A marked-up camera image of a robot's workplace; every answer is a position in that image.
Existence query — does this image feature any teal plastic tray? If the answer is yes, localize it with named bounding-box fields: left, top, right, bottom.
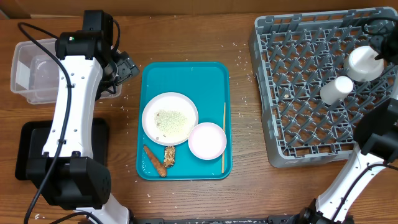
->
left=136, top=62, right=233, bottom=180

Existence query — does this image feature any grey dishwasher rack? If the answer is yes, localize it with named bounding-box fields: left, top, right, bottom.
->
left=249, top=7, right=397, bottom=168

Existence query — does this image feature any brown sausage piece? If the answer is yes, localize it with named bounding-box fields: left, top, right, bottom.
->
left=144, top=145, right=167, bottom=177

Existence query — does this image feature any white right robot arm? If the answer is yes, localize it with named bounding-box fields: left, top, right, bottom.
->
left=288, top=27, right=397, bottom=223

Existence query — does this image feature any clear plastic bin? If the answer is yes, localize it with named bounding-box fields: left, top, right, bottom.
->
left=10, top=37, right=123, bottom=105

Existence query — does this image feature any black plastic tray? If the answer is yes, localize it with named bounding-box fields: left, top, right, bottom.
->
left=15, top=118, right=109, bottom=180

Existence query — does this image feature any light green bowl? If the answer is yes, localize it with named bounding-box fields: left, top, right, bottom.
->
left=344, top=46, right=384, bottom=82

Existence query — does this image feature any wooden chopstick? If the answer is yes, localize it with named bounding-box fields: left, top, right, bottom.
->
left=221, top=103, right=227, bottom=174

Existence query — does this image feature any white cup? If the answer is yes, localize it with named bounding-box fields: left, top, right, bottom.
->
left=320, top=76, right=354, bottom=105

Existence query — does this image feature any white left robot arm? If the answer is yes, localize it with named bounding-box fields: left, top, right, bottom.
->
left=24, top=26, right=137, bottom=223

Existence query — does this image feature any large pink plate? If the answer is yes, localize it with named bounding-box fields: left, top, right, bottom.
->
left=141, top=92, right=198, bottom=146

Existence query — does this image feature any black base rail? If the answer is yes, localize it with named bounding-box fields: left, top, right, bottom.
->
left=130, top=214, right=310, bottom=224

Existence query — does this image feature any brown food scrap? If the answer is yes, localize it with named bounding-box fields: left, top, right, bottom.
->
left=163, top=146, right=176, bottom=168

